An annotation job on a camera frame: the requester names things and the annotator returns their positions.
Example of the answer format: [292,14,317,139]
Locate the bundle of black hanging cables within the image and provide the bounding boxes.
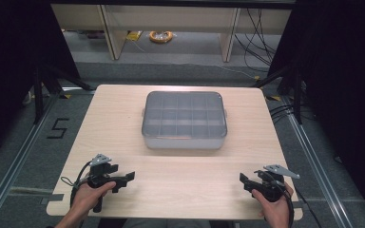
[233,8,279,73]

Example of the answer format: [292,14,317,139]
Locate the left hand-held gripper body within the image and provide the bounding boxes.
[86,153,121,214]

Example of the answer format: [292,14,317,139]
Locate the person's left hand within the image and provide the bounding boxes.
[70,180,117,220]

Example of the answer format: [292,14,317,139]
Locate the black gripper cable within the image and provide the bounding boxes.
[60,161,92,208]
[274,177,296,228]

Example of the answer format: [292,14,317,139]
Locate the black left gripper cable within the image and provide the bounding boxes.
[60,161,92,208]

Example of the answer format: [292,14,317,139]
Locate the grey compartment box, clear lid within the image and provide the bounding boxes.
[140,90,229,151]

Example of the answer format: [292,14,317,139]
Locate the black metal stand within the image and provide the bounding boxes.
[252,62,306,125]
[32,64,97,125]

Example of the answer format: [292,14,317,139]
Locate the black floor cables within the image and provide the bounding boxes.
[268,103,315,125]

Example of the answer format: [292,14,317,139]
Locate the thin black floor cable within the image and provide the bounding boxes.
[294,186,323,228]

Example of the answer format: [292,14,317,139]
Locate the yellow packet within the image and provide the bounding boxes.
[125,30,143,43]

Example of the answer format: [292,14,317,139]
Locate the black curtain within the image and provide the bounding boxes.
[267,0,365,222]
[0,0,81,165]

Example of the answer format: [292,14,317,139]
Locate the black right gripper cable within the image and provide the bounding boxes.
[274,177,296,228]

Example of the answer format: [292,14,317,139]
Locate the aluminium floor rail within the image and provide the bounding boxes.
[280,94,355,228]
[0,85,91,228]

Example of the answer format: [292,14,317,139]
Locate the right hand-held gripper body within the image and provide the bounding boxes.
[252,163,301,203]

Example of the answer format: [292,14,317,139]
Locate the person's right hand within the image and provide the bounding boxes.
[251,182,295,228]

